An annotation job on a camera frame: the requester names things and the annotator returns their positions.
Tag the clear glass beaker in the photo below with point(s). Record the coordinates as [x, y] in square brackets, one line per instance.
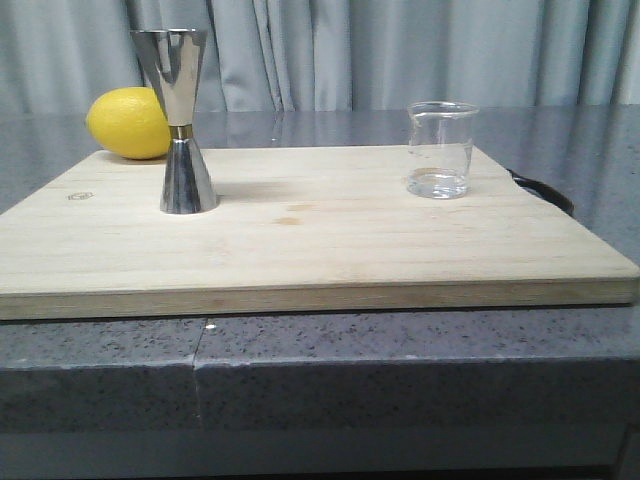
[440, 148]

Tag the silver hourglass jigger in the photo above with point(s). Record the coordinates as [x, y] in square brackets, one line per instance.
[171, 60]

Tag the light wooden cutting board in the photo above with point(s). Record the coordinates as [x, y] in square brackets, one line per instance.
[297, 229]

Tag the yellow lemon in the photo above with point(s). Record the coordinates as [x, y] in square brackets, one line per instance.
[130, 123]

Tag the grey pleated curtain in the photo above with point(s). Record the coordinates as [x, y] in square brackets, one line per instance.
[58, 56]

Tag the black cutting board handle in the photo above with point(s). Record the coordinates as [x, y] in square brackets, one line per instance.
[544, 192]

